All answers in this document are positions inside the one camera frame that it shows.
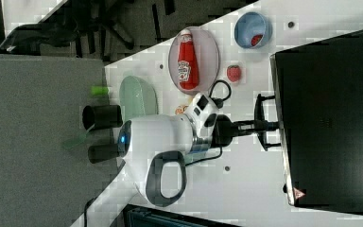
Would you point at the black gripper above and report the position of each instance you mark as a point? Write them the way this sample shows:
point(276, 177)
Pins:
point(225, 130)

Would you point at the black toaster oven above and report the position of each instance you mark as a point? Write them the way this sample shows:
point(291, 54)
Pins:
point(318, 90)

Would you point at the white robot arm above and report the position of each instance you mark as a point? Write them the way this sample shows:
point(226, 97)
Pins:
point(149, 143)

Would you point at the red plush strawberry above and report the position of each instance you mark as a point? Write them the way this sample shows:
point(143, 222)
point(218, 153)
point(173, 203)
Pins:
point(233, 73)

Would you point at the orange slice toy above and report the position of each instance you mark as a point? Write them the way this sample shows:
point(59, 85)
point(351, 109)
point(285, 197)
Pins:
point(180, 109)

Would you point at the red plush ketchup bottle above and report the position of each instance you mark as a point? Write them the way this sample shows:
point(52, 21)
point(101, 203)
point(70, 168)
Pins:
point(188, 70)

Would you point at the grey round plate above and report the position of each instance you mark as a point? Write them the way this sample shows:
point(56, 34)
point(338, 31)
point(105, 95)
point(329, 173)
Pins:
point(207, 58)

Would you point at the red toy in bowl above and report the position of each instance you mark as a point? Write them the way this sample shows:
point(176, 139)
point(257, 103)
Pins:
point(256, 39)

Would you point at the blue bowl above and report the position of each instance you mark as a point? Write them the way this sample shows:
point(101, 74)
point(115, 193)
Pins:
point(249, 25)

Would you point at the green perforated colander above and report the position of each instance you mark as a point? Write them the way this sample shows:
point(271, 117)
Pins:
point(137, 98)

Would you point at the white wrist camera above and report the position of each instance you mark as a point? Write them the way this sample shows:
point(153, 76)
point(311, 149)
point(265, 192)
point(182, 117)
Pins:
point(202, 111)

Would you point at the black cylinder post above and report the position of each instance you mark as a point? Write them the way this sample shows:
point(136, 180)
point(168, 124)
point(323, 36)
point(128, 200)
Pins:
point(102, 117)

